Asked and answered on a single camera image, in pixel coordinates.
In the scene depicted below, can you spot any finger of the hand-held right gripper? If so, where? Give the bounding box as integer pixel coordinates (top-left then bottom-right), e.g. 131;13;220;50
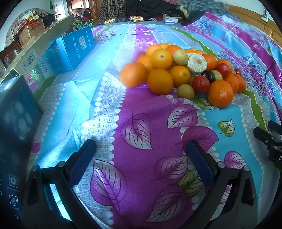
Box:
268;120;282;134
253;126;278;147

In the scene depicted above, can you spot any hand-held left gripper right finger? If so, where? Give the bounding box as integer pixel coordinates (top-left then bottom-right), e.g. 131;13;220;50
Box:
185;140;258;229

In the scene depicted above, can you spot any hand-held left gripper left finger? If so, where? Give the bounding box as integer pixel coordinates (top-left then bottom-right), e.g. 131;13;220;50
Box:
22;139;100;229

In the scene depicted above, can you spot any pile of oranges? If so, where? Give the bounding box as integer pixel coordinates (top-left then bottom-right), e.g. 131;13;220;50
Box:
119;42;247;109

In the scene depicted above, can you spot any black smartphone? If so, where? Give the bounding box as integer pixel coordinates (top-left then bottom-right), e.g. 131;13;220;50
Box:
272;97;282;124

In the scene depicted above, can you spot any floral printed bed sheet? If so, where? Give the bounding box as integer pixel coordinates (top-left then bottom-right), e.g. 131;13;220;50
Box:
22;13;282;229

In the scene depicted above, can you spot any black printed box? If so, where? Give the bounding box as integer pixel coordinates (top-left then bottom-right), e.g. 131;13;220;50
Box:
0;75;44;223

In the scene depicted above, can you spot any dark purple plum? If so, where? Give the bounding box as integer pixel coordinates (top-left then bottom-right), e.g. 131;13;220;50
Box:
201;70;216;83

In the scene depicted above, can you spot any peeled white sugarcane chunk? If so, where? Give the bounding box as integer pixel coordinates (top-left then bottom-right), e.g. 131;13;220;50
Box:
186;53;207;75

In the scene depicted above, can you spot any pile of mixed fruit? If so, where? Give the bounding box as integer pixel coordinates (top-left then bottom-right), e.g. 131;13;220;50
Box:
164;42;237;100

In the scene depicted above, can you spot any blue cardboard box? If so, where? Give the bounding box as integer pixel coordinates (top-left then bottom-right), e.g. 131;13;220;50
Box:
53;26;96;73

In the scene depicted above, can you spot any wooden headboard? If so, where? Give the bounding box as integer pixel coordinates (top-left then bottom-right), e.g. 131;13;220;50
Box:
227;4;282;42

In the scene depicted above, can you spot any long beige cardboard box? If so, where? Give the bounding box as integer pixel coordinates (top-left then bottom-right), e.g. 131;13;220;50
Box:
0;14;76;83

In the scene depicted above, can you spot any brown box with red print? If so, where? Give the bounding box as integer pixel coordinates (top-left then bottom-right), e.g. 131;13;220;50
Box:
26;18;45;37
18;29;33;45

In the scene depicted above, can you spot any navy blue garment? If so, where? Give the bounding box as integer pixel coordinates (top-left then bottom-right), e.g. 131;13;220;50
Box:
182;10;207;26

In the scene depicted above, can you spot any green vegetable bundle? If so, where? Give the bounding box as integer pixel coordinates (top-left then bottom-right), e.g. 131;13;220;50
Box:
74;19;96;29

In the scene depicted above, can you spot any blue plaid shirt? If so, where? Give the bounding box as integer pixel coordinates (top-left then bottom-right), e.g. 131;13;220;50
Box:
179;0;229;20

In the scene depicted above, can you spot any arched floral board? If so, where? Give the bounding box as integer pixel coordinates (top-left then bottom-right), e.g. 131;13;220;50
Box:
4;8;49;51

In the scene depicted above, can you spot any brown plaid cloth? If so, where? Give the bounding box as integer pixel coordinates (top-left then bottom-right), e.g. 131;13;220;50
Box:
97;0;128;24

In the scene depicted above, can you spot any white door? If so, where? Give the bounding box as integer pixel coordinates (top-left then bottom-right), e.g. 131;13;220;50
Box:
52;0;70;21

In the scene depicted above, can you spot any dark clothes pile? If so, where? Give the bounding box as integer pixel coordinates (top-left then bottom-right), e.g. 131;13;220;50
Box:
124;0;183;22

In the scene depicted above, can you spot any dark wooden frame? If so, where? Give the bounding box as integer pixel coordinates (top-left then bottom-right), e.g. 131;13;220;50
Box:
0;40;22;69

